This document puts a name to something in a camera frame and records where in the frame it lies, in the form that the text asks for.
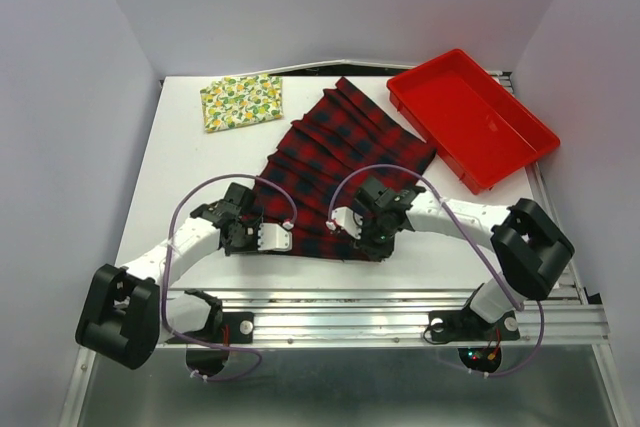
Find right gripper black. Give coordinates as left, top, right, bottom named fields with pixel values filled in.
left=348, top=211, right=394, bottom=262

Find red black plaid skirt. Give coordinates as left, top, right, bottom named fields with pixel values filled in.
left=254, top=77, right=436, bottom=260

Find lemon print skirt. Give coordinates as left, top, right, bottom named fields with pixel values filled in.
left=200, top=74, right=284, bottom=133

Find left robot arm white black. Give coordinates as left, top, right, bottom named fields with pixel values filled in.
left=75, top=183, right=259, bottom=370

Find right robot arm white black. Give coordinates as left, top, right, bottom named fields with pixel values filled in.
left=332, top=177, right=575, bottom=343

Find red plastic tray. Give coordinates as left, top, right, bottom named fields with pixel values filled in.
left=387, top=49, right=561, bottom=194

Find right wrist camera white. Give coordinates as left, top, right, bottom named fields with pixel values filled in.
left=326, top=207, right=363, bottom=240

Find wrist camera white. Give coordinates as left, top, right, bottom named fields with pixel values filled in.
left=326, top=207, right=363, bottom=240
left=257, top=223, right=293, bottom=252

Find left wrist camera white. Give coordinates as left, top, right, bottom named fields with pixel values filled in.
left=257, top=223, right=293, bottom=252

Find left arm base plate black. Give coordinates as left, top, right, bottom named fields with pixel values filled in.
left=187, top=311, right=255, bottom=345

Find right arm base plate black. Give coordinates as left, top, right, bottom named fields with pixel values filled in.
left=423, top=309, right=520, bottom=345

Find aluminium frame rails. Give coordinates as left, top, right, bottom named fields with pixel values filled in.
left=59, top=74, right=624, bottom=427

